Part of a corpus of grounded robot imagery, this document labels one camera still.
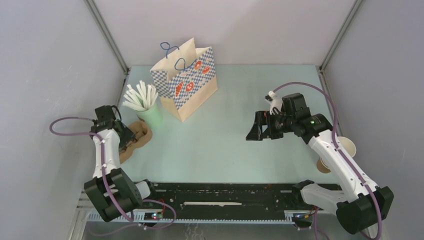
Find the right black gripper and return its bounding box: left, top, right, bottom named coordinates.
left=246, top=110, right=295, bottom=141

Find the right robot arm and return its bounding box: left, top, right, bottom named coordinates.
left=245, top=91, right=394, bottom=235

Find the brown cardboard cup carrier stack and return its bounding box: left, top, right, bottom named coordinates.
left=119, top=120, right=153, bottom=164

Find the checkered paper takeout bag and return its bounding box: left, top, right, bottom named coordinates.
left=150, top=38, right=218, bottom=122

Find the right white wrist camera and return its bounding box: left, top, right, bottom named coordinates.
left=265, top=90, right=283, bottom=115

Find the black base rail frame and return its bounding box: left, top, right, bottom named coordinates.
left=82, top=179, right=318, bottom=229

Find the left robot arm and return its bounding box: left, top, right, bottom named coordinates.
left=84, top=105, right=158, bottom=222

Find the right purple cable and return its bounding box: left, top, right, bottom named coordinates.
left=273, top=82, right=383, bottom=240

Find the stack of paper cups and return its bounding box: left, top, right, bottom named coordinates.
left=314, top=136, right=357, bottom=174

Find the green straw holder cup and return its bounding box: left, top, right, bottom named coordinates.
left=135, top=103, right=163, bottom=129

